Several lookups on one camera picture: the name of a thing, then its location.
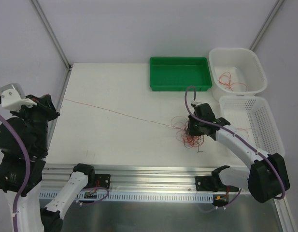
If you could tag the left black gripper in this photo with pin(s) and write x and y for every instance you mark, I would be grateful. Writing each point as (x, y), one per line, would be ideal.
(45, 106)

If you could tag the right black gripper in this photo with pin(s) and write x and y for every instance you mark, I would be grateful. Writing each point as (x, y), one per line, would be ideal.
(195, 128)

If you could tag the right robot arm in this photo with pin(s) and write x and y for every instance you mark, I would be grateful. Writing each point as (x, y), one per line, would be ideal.
(264, 176)

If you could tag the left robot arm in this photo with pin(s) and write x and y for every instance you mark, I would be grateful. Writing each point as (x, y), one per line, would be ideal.
(24, 145)

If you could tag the white perforated plastic basket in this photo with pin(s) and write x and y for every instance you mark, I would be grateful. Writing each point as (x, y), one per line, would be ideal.
(252, 117)

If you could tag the green plastic tray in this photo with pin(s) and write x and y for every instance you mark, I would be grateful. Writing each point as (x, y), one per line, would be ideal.
(177, 73)

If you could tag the white solid plastic basket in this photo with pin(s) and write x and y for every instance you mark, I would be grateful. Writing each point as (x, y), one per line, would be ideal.
(236, 71)

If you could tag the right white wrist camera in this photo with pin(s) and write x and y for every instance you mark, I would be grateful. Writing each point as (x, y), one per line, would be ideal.
(195, 103)

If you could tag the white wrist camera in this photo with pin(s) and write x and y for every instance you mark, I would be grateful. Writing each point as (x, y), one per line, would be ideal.
(13, 98)
(195, 103)

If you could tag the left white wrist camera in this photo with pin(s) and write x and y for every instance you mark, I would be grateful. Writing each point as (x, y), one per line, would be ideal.
(13, 98)

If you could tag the aluminium mounting rail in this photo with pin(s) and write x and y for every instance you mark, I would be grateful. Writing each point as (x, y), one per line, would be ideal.
(132, 178)

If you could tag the left aluminium frame post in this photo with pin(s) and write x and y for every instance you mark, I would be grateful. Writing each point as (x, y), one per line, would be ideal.
(48, 28)

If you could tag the aluminium frame post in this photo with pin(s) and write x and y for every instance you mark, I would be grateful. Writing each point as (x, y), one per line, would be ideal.
(265, 26)
(48, 28)

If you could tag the white slotted cable duct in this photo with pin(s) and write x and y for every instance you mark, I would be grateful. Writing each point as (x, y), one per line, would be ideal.
(146, 197)

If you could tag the right aluminium frame post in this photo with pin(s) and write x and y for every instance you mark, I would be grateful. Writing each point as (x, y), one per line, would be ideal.
(265, 26)

